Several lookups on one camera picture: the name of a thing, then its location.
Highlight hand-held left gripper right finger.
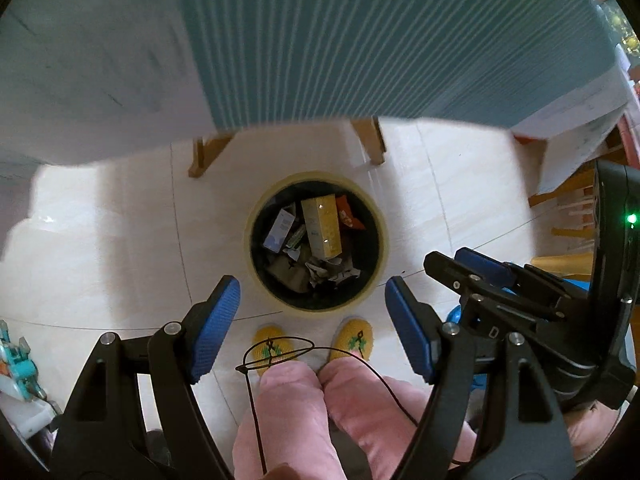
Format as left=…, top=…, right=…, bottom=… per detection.
left=384, top=276, right=576, bottom=480

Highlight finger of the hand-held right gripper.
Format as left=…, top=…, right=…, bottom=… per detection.
left=457, top=289, right=592, bottom=362
left=424, top=247, right=595, bottom=320

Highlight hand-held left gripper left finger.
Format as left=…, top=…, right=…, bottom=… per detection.
left=50, top=275, right=242, bottom=480

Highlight beige pulp cup holder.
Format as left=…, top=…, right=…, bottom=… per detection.
left=265, top=255, right=311, bottom=293

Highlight round black trash bin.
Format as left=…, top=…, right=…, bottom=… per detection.
left=244, top=172, right=391, bottom=315

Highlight black-white paper bag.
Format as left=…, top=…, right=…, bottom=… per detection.
left=304, top=255, right=362, bottom=288

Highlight white carton box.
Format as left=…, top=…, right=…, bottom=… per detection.
left=262, top=208, right=297, bottom=255

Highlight red snack wrapper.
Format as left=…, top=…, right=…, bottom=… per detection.
left=334, top=195, right=368, bottom=232

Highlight yellow carton box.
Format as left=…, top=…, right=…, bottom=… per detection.
left=300, top=194, right=345, bottom=261

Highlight yellow slipper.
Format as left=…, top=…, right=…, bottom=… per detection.
left=327, top=316, right=375, bottom=363
left=250, top=325, right=303, bottom=378

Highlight wooden side table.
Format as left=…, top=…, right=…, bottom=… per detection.
left=527, top=110, right=640, bottom=253

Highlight pink fleece pants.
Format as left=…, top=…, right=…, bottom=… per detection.
left=232, top=355, right=478, bottom=480

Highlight pink-edged white tablecloth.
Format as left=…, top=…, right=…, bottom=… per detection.
left=510, top=67, right=633, bottom=196

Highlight teal plastic toy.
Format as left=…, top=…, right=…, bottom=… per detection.
left=0, top=320, right=38, bottom=403

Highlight white plastic board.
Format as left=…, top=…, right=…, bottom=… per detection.
left=0, top=385, right=63, bottom=438

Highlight blue leaf-print tablecloth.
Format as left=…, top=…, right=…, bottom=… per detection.
left=0, top=0, right=631, bottom=181

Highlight black cord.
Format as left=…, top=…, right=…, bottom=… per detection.
left=235, top=339, right=473, bottom=476

